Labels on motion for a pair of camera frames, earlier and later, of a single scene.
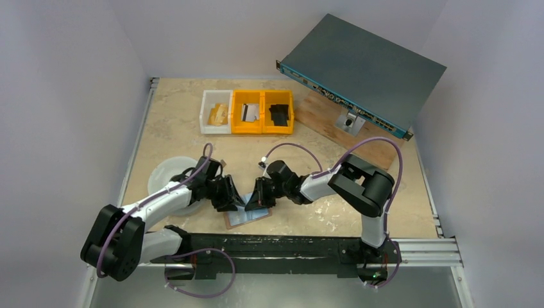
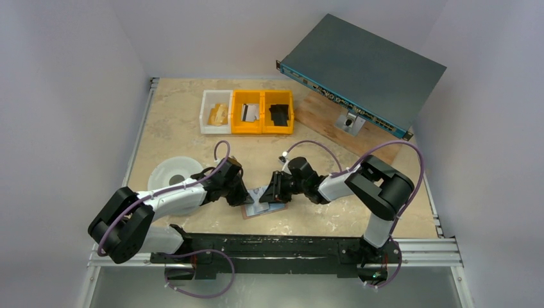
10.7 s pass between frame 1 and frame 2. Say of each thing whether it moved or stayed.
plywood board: stayed
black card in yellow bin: stayed
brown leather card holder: moved
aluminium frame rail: stayed
